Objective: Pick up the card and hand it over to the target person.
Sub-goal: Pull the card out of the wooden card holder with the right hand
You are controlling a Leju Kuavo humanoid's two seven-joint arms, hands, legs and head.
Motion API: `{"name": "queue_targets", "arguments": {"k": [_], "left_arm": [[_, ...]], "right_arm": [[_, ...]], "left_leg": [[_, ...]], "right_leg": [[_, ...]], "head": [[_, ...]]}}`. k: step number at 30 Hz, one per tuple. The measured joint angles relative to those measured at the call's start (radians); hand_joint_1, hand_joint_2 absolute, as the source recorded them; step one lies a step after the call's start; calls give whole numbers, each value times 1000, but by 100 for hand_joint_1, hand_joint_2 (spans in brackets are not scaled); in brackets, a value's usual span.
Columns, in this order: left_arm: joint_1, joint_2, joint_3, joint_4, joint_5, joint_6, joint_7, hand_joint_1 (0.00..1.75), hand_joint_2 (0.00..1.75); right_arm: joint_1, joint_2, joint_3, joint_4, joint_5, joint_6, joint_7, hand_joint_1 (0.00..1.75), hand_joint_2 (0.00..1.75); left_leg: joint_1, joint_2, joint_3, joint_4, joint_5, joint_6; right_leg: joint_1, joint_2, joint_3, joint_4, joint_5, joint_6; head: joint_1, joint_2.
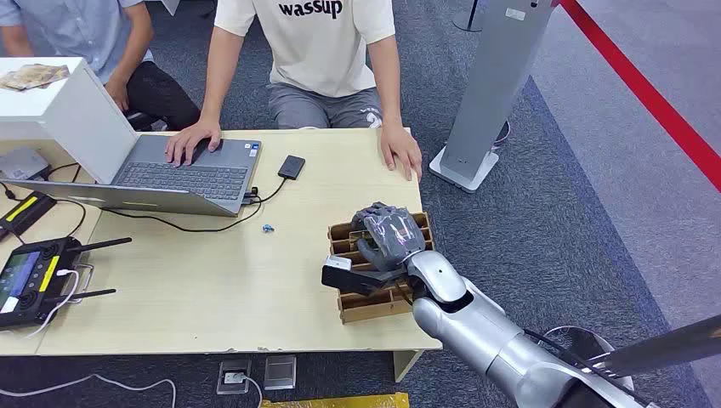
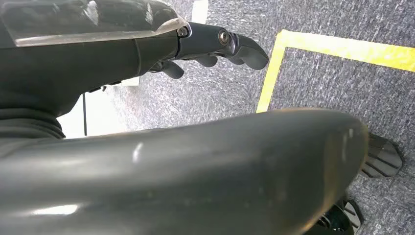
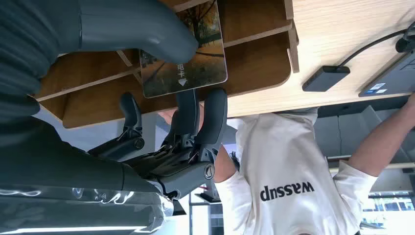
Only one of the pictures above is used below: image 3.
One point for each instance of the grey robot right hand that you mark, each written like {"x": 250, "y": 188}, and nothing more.
{"x": 136, "y": 26}

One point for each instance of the black plug adapter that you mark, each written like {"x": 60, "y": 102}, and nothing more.
{"x": 406, "y": 42}

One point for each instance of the grey laptop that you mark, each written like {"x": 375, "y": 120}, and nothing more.
{"x": 394, "y": 79}

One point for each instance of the brown wooden card rack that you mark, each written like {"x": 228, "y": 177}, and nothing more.
{"x": 256, "y": 65}

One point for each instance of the ribbed grey right arm sleeve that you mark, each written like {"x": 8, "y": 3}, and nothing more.
{"x": 26, "y": 39}

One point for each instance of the black usb hub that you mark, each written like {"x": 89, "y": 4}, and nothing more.
{"x": 325, "y": 78}

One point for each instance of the person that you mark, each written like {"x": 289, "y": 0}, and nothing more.
{"x": 285, "y": 162}

